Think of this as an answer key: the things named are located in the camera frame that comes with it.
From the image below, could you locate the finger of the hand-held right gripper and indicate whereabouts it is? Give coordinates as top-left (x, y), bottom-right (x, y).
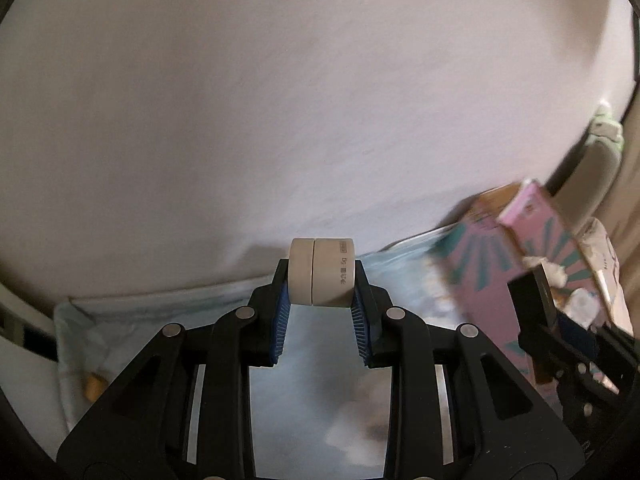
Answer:
top-left (517, 325), bottom-right (626, 411)
top-left (552, 310), bottom-right (640, 361)

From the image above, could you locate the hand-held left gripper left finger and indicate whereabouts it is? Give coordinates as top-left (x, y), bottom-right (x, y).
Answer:
top-left (56, 257), bottom-right (293, 480)

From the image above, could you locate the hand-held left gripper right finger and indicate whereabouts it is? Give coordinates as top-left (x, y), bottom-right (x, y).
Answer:
top-left (350, 259), bottom-right (586, 480)

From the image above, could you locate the beige round jar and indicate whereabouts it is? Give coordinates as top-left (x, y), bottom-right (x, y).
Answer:
top-left (290, 237), bottom-right (357, 307)

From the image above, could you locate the pink patterned cardboard box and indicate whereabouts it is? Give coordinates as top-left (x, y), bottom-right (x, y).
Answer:
top-left (427, 180), bottom-right (626, 401)

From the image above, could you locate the printed pink pillow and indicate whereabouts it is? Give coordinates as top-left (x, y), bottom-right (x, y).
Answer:
top-left (575, 217), bottom-right (633, 341)

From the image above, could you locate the floral light blue blanket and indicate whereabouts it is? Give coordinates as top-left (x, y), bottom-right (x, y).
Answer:
top-left (52, 225), bottom-right (501, 480)

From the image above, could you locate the small tan item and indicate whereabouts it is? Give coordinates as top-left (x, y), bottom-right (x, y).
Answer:
top-left (85, 374), bottom-right (108, 402)

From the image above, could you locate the green white plush toy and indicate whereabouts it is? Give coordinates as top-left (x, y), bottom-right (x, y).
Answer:
top-left (587, 102), bottom-right (626, 151)

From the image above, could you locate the dark bed frame edge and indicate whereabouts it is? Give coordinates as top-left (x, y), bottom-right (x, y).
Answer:
top-left (0, 280), bottom-right (58, 363)

